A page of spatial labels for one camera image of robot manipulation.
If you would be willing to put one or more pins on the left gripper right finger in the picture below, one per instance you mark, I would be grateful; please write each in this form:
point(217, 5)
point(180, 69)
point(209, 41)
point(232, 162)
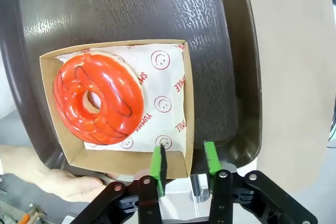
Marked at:
point(214, 161)

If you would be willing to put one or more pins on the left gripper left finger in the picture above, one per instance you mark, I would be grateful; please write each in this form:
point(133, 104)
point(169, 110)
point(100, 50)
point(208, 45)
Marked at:
point(157, 171)

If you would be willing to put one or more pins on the white printed paper liner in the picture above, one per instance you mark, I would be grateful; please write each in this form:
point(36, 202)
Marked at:
point(165, 85)

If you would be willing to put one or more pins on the red glazed donut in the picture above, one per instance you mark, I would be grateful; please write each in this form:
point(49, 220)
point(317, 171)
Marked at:
point(105, 98)

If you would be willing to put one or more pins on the brown cardboard donut box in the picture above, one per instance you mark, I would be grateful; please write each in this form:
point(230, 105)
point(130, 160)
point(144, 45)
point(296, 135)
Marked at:
point(50, 77)

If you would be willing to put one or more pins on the dark brown serving tray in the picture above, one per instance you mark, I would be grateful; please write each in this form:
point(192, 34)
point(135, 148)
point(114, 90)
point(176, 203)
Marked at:
point(131, 6)

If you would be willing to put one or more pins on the person's right forearm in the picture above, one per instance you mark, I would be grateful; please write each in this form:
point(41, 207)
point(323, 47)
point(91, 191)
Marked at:
point(18, 163)

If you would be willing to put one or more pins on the person's right hand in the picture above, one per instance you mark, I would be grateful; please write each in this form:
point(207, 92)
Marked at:
point(78, 186)

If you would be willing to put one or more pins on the white display tray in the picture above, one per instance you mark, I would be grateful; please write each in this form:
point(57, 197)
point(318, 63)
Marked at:
point(178, 205)

